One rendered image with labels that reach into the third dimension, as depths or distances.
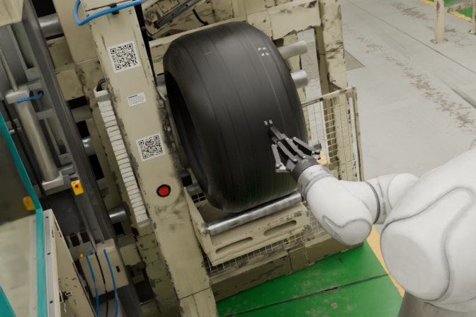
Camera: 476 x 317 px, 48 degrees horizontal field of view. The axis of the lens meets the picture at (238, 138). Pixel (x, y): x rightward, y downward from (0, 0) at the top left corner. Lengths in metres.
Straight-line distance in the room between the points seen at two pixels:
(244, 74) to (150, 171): 0.43
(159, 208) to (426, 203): 1.22
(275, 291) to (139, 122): 1.47
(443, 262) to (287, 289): 2.23
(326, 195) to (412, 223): 0.60
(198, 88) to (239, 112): 0.13
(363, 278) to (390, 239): 2.19
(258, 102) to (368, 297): 1.48
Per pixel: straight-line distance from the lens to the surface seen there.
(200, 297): 1.99
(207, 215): 1.99
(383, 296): 2.73
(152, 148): 1.64
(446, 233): 0.60
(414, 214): 0.61
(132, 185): 1.69
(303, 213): 1.81
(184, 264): 1.88
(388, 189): 1.23
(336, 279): 2.82
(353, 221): 1.15
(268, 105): 1.48
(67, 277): 1.49
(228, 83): 1.48
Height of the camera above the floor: 1.92
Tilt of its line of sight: 27 degrees down
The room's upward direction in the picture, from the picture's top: 12 degrees counter-clockwise
